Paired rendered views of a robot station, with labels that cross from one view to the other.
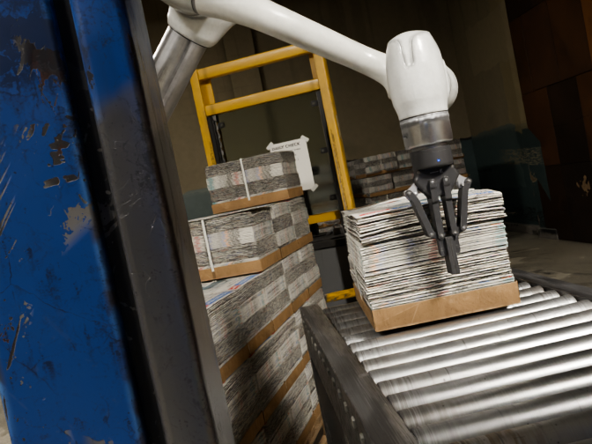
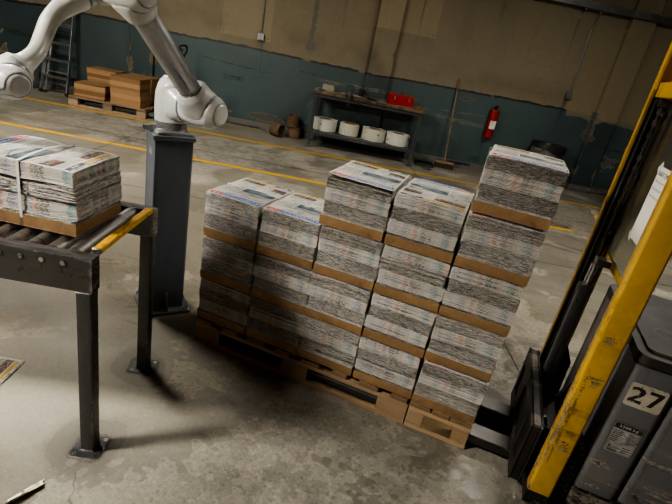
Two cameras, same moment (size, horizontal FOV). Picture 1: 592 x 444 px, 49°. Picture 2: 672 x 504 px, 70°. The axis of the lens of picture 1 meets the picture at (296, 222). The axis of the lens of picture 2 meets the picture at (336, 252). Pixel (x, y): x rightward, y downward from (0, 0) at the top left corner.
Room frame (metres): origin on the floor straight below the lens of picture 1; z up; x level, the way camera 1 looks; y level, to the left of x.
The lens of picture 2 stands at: (2.50, -1.78, 1.53)
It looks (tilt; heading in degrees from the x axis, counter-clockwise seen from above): 23 degrees down; 92
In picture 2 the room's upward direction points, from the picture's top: 11 degrees clockwise
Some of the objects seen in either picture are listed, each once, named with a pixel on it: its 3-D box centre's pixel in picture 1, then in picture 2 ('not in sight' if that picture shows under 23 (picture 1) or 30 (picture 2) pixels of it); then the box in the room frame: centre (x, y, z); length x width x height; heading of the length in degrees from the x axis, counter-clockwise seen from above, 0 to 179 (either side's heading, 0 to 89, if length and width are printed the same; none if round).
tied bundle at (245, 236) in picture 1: (221, 245); (367, 198); (2.53, 0.31, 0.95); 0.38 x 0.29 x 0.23; 76
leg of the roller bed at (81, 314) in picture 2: not in sight; (88, 374); (1.69, -0.49, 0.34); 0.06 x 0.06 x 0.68; 4
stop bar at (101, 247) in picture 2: (404, 281); (126, 228); (1.70, -0.25, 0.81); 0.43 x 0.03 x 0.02; 94
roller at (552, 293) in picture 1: (452, 324); not in sight; (1.29, -0.27, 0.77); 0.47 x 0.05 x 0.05; 94
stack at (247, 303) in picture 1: (238, 388); (320, 292); (2.40, 0.34, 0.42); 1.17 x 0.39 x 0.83; 165
